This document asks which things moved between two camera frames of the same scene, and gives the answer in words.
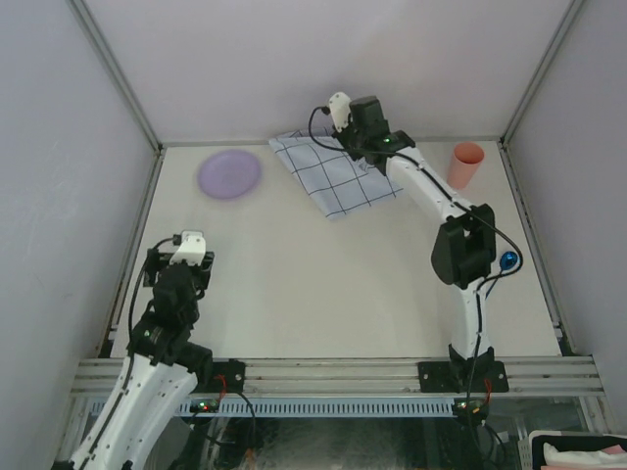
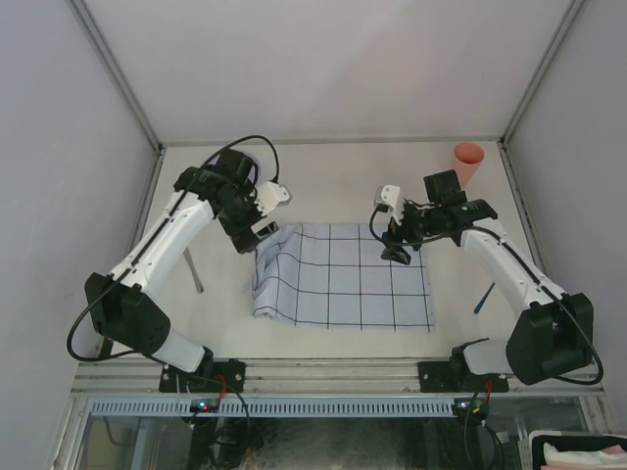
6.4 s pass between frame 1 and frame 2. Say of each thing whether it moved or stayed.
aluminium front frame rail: stayed
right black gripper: moved
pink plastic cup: stayed
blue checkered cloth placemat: moved
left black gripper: moved
